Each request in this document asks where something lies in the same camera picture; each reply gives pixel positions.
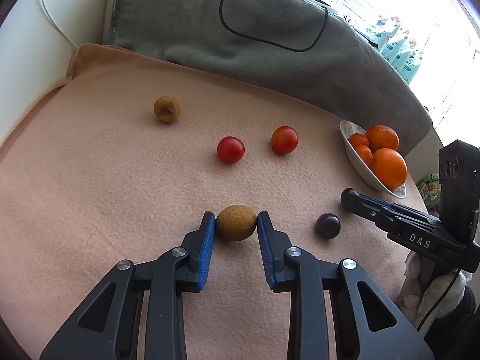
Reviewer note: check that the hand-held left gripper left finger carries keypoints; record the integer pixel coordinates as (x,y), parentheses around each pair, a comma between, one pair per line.
(208,255)

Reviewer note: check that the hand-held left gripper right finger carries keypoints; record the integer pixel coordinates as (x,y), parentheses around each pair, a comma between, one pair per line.
(264,258)

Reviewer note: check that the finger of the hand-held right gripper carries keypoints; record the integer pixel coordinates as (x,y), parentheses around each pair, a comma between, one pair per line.
(412,213)
(360,202)

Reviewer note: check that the white floral plate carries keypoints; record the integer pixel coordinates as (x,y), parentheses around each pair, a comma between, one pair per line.
(360,172)

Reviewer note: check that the dark purple plum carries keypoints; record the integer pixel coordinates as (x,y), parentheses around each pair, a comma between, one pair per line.
(327,225)

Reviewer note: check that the smooth large orange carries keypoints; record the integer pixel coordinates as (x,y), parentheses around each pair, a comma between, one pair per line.
(390,168)

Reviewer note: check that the small mandarin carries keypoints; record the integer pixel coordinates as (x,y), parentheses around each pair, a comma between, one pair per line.
(364,155)
(359,140)

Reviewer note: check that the speckled large orange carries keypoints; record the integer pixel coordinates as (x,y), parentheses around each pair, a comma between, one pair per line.
(381,137)

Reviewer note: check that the red cherry tomato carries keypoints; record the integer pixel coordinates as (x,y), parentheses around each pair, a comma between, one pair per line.
(230,150)

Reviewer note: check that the person's right hand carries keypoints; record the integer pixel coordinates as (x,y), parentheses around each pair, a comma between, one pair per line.
(435,296)

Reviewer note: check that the green packet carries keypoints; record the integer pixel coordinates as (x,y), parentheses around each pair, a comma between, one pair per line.
(431,189)

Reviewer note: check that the grey blanket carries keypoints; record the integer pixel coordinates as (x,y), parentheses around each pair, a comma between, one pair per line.
(187,18)

